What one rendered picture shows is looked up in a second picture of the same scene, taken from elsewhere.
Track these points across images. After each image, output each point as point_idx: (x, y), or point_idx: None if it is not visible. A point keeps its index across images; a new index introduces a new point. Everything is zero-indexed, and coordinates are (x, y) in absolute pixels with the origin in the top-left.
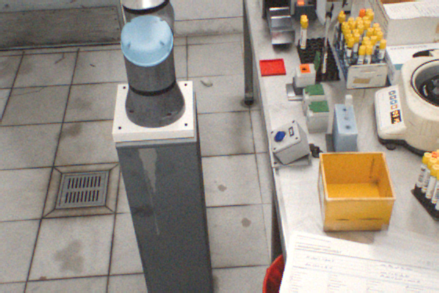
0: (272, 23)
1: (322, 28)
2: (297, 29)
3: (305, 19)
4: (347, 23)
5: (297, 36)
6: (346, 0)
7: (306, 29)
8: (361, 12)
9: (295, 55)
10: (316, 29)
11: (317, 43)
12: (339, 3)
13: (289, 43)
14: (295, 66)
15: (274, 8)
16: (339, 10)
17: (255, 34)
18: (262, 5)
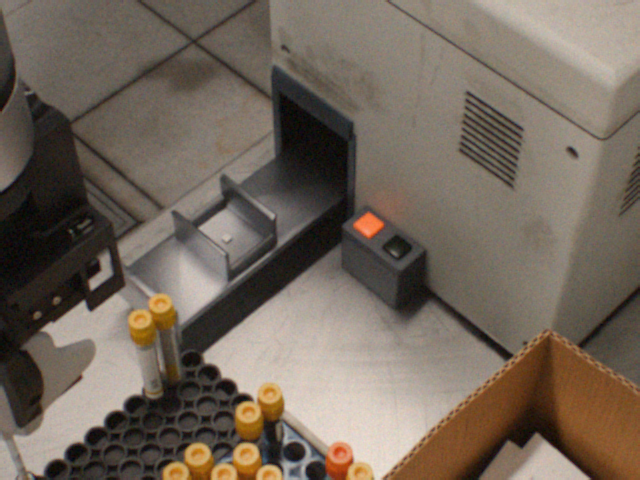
0: (176, 228)
1: (363, 364)
2: (297, 300)
3: (146, 316)
4: (200, 463)
5: (255, 326)
6: (18, 415)
7: (143, 349)
8: (328, 459)
9: (139, 389)
10: (342, 350)
11: (210, 413)
12: (1, 402)
13: (196, 331)
14: (71, 434)
15: (296, 176)
16: (13, 426)
17: (172, 218)
18: (275, 139)
